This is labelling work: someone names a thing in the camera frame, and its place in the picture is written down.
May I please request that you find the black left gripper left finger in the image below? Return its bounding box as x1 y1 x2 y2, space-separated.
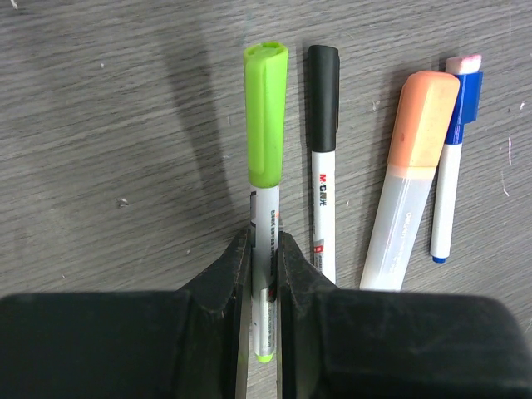
1 230 251 398

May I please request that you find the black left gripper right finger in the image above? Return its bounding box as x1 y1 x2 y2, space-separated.
277 233 531 398

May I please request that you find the white marker with blue end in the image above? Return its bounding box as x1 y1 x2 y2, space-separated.
430 144 462 264

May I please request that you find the grey highlighter with orange tip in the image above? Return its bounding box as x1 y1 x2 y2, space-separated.
359 164 436 291

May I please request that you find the white pen with black end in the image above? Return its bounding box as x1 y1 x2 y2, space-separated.
312 151 336 283

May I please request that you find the lime green pen cap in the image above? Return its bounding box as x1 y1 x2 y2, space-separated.
244 42 288 188

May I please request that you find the white pen with lime end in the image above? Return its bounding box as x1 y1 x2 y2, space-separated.
250 186 279 363

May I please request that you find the orange highlighter cap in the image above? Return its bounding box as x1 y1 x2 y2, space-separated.
388 71 460 169

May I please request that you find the blue marker cap with eraser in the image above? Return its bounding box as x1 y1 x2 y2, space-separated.
445 54 484 145

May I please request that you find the black pen cap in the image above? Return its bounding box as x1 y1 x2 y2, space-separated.
308 45 340 153

